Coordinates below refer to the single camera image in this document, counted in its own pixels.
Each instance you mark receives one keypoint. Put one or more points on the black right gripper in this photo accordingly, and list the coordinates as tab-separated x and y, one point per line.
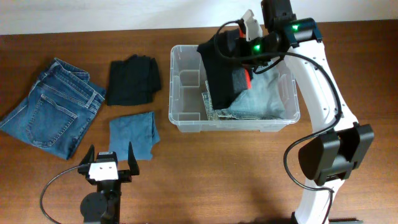
238	50

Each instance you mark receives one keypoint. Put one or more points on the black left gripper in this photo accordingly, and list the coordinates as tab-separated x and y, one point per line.
124	177

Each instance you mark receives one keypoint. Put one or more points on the black garment with red stripe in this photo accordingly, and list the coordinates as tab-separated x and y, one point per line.
226	80

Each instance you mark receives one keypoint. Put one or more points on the light blue jeans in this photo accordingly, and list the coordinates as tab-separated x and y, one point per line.
257	99

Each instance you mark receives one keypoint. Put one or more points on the clear plastic storage bin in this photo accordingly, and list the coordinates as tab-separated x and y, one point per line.
187	108

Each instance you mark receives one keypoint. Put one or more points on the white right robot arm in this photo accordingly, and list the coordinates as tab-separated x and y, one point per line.
338	143

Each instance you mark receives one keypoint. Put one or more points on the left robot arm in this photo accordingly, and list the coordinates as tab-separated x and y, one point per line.
103	205

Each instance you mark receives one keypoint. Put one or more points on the small blue denim cloth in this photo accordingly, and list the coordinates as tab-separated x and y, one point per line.
139	130

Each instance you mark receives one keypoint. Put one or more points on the dark blue folded jeans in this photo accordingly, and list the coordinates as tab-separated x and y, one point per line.
58	110

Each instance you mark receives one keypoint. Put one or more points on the black folded garment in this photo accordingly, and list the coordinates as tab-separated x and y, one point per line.
133	81

